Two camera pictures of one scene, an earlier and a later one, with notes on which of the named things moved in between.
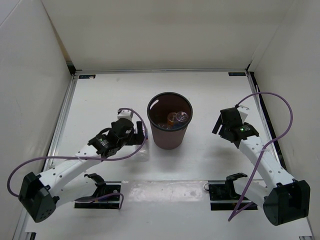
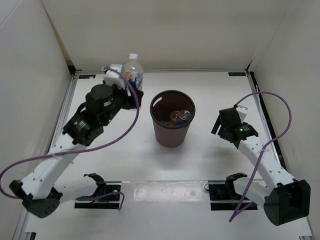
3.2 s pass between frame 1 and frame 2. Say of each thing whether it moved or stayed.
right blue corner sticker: stayed
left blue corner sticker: stayed
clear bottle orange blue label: moved
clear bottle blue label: moved
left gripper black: moved
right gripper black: stayed
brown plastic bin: stayed
